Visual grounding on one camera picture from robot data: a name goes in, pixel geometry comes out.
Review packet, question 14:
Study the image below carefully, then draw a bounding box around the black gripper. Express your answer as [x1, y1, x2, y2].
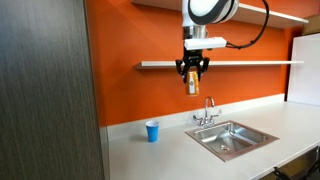
[175, 49, 211, 85]

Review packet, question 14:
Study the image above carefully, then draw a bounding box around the orange can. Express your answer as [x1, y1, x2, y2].
[185, 70, 201, 98]

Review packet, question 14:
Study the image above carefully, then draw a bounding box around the chrome faucet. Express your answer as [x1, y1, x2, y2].
[192, 96, 223, 130]

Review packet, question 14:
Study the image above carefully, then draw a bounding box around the blue plastic cup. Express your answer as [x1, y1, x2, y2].
[145, 120, 160, 143]

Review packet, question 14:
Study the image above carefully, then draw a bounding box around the stainless steel sink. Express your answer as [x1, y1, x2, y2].
[184, 120, 280, 163]

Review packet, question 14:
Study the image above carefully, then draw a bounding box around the white panel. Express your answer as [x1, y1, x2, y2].
[286, 32, 320, 108]

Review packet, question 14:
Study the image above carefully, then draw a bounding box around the brown cardboard box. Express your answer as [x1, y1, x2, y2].
[301, 13, 320, 36]

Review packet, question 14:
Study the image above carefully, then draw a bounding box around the dark wood cabinet panel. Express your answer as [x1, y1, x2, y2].
[0, 0, 106, 180]

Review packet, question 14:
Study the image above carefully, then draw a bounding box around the black chair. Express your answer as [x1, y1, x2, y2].
[271, 146, 320, 180]

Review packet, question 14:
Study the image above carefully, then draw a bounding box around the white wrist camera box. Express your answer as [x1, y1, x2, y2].
[183, 36, 228, 51]

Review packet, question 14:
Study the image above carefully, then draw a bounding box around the white wall shelf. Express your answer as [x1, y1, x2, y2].
[130, 0, 310, 30]
[134, 60, 305, 71]

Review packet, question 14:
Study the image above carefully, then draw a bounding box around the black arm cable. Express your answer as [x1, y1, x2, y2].
[225, 0, 270, 50]

